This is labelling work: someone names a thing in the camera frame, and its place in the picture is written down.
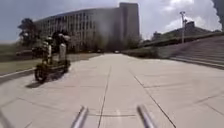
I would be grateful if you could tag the pale concrete slab plaza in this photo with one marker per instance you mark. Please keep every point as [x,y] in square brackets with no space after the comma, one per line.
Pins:
[116,83]

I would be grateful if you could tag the tall grey building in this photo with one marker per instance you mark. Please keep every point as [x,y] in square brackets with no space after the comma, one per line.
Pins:
[100,26]

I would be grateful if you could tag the robot's own part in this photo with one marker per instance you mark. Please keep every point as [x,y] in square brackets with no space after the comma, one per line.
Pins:
[80,117]
[145,116]

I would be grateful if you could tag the small wheeled vehicle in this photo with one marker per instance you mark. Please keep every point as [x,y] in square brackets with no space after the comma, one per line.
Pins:
[50,65]

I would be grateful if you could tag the lamp pole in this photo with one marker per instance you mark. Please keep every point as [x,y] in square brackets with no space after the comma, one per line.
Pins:
[182,30]

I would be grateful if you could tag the low dark building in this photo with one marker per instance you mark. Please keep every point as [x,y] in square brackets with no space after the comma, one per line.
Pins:
[193,31]

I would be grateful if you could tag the grey-brown sloped embankment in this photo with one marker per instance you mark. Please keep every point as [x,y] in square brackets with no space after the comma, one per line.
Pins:
[200,50]

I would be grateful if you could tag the group of trees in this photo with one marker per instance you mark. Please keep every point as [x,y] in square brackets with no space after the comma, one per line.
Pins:
[28,31]

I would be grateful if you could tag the dark raised kerb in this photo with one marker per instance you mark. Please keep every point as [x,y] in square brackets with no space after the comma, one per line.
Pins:
[16,74]

